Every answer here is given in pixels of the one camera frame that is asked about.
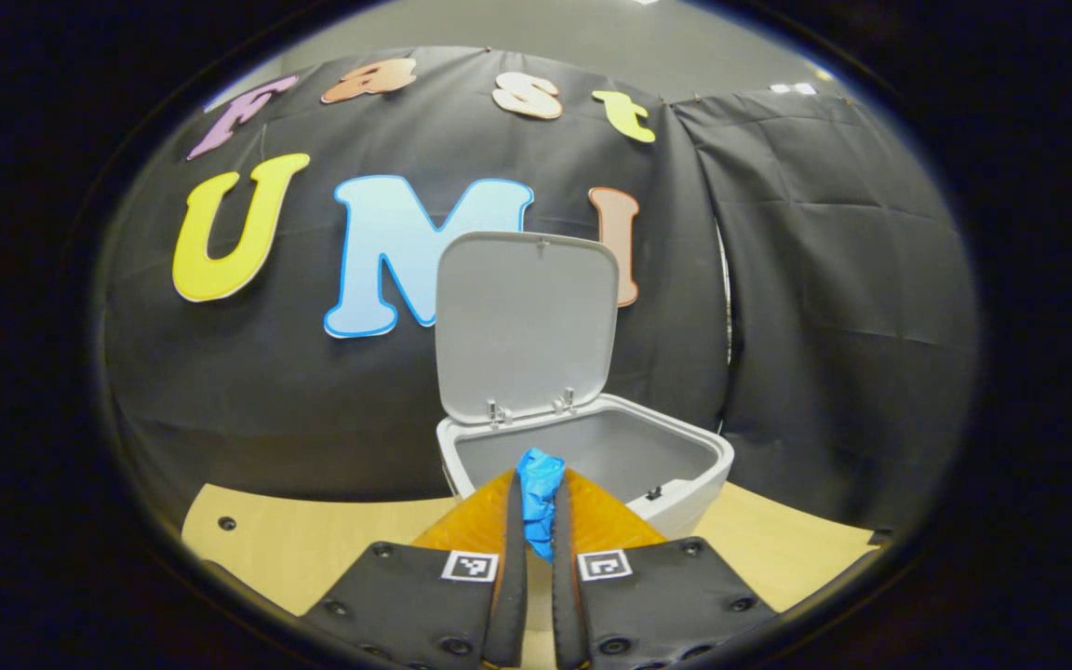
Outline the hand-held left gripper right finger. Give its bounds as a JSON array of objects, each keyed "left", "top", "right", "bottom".
[{"left": 550, "top": 468, "right": 779, "bottom": 670}]

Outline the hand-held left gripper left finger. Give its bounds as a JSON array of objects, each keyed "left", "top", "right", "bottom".
[{"left": 299, "top": 468, "right": 529, "bottom": 670}]

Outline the blue paper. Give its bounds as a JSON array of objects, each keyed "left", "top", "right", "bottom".
[{"left": 516, "top": 449, "right": 567, "bottom": 564}]

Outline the grey desktop garbage bin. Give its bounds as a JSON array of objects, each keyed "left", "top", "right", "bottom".
[{"left": 434, "top": 231, "right": 735, "bottom": 541}]

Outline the wooden desktop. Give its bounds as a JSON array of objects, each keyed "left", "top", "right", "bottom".
[{"left": 181, "top": 482, "right": 881, "bottom": 670}]

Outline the black backdrop cloth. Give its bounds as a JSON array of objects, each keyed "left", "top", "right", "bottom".
[{"left": 100, "top": 47, "right": 979, "bottom": 531}]

